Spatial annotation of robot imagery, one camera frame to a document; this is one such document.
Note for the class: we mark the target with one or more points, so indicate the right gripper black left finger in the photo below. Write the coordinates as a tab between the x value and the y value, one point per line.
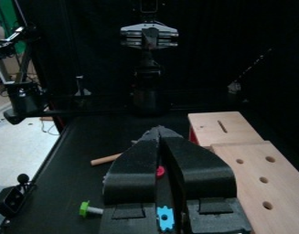
131	176

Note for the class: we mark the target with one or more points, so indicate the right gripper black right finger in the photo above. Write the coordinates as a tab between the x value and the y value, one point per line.
200	176

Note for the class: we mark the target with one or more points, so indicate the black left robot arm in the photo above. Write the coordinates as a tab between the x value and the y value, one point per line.
150	36

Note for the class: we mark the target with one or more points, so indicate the small red toy gear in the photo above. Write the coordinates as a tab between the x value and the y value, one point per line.
160	172

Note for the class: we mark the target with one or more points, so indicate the wooden toy workbench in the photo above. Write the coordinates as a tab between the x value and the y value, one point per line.
252	170

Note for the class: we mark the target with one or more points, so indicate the green toy bolt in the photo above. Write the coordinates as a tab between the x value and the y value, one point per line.
84	209

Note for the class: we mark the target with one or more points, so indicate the large blue toy gear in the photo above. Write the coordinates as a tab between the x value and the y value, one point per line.
162	225

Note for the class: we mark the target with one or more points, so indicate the black box device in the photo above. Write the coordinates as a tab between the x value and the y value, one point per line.
8	199

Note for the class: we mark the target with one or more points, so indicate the black table-level camera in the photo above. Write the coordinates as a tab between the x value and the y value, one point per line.
23	102

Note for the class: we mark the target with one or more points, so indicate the black silver camera stand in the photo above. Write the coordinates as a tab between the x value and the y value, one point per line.
11	41

